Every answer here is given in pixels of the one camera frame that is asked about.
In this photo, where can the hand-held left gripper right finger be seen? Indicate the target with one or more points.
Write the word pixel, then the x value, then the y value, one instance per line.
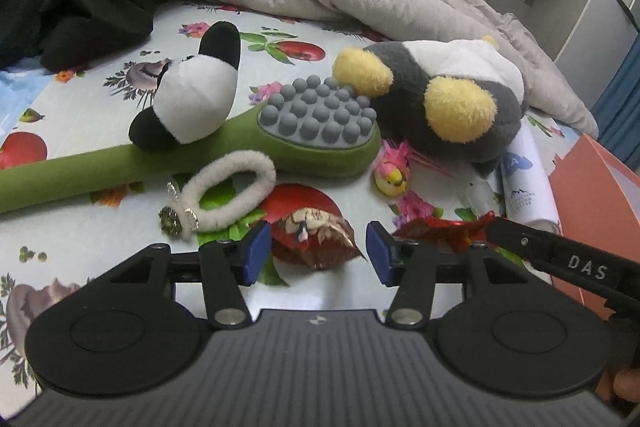
pixel 380 257

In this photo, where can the blue curtain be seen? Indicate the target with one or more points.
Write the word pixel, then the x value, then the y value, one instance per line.
pixel 625 117

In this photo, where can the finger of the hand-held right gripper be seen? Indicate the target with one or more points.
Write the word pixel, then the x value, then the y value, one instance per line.
pixel 520 239

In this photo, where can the person's right hand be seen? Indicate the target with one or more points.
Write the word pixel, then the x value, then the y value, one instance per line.
pixel 627 387

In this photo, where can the grey penguin plush toy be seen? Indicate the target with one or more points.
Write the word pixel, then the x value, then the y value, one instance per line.
pixel 450 72

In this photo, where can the red snack packet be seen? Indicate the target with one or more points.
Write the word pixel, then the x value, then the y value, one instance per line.
pixel 320 232

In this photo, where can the light blue bedsheet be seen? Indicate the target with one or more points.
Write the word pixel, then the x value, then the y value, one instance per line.
pixel 15 87

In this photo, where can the panda plush toy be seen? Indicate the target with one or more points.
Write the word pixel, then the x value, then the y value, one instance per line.
pixel 195 97

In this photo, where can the green massage hammer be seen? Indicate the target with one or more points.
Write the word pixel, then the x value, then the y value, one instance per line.
pixel 75 177

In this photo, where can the white spray can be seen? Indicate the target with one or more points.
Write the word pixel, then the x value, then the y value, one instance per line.
pixel 525 187

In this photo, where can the pink bird toy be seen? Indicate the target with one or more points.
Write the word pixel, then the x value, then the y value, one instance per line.
pixel 392 177

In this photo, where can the orange cardboard box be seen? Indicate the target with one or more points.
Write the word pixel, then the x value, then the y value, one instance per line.
pixel 590 187

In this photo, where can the floral plastic tablecloth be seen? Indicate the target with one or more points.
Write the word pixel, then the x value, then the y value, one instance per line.
pixel 75 117

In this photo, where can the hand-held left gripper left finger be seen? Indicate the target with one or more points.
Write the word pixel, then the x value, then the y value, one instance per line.
pixel 256 257

